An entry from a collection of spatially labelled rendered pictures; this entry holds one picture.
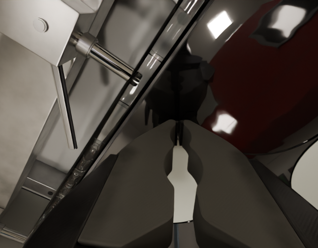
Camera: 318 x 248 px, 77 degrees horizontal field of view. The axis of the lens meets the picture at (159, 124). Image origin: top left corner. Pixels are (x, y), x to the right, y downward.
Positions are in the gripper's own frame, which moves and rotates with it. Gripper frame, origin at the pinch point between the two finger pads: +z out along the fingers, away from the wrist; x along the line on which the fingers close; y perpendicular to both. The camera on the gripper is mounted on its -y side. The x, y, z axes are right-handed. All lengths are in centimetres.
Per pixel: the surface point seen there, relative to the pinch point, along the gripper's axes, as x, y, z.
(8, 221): -21.1, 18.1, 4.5
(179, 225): 0.9, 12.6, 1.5
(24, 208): -20.5, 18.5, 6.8
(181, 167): 0.6, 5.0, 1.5
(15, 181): -16.2, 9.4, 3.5
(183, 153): 0.6, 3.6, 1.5
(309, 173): 10.6, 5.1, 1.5
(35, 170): -17.4, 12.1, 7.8
